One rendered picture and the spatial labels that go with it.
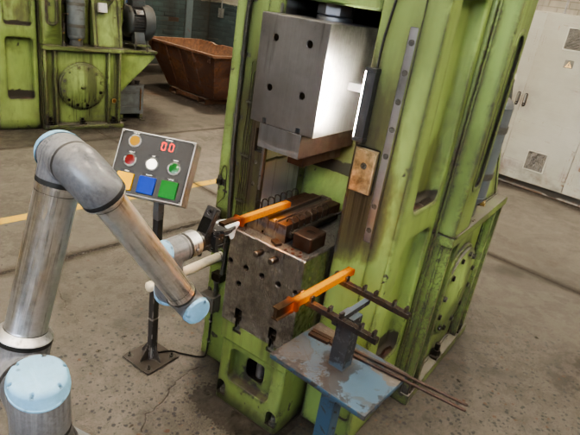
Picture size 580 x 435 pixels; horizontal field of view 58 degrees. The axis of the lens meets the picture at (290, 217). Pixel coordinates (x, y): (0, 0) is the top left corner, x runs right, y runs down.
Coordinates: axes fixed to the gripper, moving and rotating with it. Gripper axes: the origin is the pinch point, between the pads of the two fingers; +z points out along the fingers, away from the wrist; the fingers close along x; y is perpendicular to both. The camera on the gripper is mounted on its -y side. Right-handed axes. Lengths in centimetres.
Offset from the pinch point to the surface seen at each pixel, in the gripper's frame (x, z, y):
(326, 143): 7, 44, -25
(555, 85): 5, 563, -15
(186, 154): -44.1, 17.3, -9.4
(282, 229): 5.8, 23.3, 8.3
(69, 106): -442, 217, 86
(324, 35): 10, 25, -67
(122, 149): -69, 4, -6
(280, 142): -1.2, 24.0, -25.6
